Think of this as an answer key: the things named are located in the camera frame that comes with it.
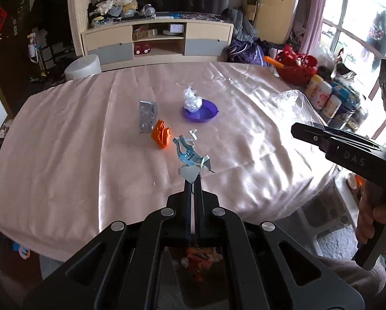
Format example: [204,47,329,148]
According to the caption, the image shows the red orange snack bag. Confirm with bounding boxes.
[185,247,224,281]

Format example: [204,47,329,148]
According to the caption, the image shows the window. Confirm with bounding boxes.
[322,0,386,100]

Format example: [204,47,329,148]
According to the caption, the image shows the blue round tin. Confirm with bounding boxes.
[330,81,363,130]

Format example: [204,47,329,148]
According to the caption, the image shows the white round stool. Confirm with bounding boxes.
[64,55,102,81]

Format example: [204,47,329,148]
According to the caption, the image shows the grey clothes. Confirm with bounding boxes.
[222,6,260,44]

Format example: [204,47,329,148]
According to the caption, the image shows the pink tablecloth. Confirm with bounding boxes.
[0,61,339,262]

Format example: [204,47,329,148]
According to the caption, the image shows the white bottle yellow cap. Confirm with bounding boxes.
[306,74,324,99]

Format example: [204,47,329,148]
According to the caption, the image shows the wooden television cabinet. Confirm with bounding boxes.
[81,16,235,72]

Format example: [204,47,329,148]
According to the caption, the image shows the cardboard box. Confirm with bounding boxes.
[243,0,260,21]

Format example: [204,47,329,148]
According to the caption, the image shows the dark brown door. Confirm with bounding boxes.
[0,0,28,113]

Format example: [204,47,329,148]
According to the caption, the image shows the person's leg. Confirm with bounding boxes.
[319,255,386,310]

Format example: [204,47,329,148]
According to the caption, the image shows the beige standing air conditioner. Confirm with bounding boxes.
[256,0,305,44]

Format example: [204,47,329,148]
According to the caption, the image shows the crumpled white plastic bag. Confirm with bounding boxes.
[183,86,202,112]

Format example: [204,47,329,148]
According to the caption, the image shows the purple plastic bowl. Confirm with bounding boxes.
[182,98,219,123]

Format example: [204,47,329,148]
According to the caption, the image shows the purple cloth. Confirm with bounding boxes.
[227,37,273,67]

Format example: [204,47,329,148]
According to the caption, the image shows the orange plastic stick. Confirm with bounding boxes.
[263,56,285,69]

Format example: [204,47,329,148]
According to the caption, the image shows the silver blister pack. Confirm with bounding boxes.
[138,100,158,134]

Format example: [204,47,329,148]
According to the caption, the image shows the white plastic bottle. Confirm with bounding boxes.
[322,94,342,118]

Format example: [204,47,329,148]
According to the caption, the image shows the pink curtain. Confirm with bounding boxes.
[291,0,331,55]

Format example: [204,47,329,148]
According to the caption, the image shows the red plastic basket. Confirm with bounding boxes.
[274,45,319,86]

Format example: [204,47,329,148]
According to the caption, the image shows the dark hanging coats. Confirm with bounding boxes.
[28,0,71,36]

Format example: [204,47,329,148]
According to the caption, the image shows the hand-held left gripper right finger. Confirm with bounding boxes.
[193,181,366,310]

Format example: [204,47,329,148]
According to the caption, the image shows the beige folding screen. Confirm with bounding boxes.
[67,0,92,55]

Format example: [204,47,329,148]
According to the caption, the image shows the orange crumpled wrapper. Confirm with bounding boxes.
[151,119,172,150]

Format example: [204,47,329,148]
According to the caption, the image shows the blue white foil wrapper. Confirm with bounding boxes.
[173,129,216,183]

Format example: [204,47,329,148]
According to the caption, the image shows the clear plastic bag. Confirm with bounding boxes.
[270,89,326,126]

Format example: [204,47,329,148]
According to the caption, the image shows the person's right hand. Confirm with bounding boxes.
[355,181,386,253]

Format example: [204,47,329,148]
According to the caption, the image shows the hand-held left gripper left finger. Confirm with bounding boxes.
[23,181,193,310]

